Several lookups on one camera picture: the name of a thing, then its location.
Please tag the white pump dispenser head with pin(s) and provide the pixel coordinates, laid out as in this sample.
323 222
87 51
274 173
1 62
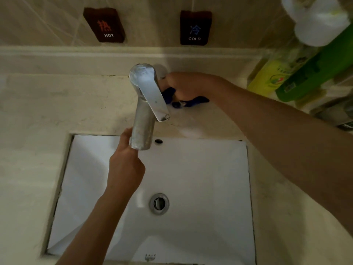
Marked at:
314 19

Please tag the chrome sink faucet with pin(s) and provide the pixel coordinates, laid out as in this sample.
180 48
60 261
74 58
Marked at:
146 104

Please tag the white rectangular sink basin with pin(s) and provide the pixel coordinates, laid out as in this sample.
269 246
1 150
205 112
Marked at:
154 201

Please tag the chrome sink drain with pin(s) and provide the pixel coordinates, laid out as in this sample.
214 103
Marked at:
159 203

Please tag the person's left thumb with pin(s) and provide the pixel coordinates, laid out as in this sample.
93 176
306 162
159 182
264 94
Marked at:
126 136

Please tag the person's right forearm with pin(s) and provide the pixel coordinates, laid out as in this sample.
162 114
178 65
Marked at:
289 149

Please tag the person's left hand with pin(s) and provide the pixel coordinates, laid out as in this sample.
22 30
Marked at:
125 165

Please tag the person's left forearm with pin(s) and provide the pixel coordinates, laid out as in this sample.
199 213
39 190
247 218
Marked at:
93 229

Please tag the dark metal object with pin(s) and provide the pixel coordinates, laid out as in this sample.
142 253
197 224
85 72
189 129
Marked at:
335 114

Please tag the green bottle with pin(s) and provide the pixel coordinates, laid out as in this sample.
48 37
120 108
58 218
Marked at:
314 68

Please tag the dark cold water sign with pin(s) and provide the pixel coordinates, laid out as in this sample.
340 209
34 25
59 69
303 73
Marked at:
195 27

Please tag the person's right hand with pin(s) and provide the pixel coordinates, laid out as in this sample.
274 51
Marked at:
190 84

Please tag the yellow soap bottle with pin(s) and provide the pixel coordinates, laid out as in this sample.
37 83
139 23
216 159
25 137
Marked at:
273 74

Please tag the person's right fingers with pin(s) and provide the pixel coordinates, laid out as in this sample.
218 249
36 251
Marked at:
168 82

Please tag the dark hot water sign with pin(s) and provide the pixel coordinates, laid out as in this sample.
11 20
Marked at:
104 24

